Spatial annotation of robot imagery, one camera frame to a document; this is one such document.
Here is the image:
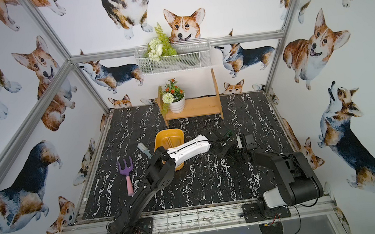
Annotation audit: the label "purple fork pink handle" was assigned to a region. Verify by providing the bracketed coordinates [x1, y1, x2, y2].
[116, 156, 134, 197]

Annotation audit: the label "white wire basket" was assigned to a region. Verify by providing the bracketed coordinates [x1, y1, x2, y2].
[134, 39, 212, 75]

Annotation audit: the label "wooden shelf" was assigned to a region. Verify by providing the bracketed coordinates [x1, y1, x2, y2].
[162, 68, 224, 127]

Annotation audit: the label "potted flower plant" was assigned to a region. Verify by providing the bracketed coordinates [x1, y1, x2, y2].
[159, 78, 186, 116]

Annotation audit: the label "green fern white flowers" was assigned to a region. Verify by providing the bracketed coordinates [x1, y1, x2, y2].
[144, 23, 177, 63]

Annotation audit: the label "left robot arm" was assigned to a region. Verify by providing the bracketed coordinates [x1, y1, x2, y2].
[107, 128, 236, 234]

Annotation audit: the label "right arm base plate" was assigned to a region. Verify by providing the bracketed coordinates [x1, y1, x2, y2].
[240, 202, 292, 223]

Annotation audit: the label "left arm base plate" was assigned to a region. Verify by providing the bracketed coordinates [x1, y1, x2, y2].
[107, 217, 154, 234]

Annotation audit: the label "yellow storage box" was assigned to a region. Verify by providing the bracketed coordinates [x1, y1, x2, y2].
[152, 127, 188, 173]

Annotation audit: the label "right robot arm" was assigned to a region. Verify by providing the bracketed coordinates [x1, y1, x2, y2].
[228, 134, 324, 213]

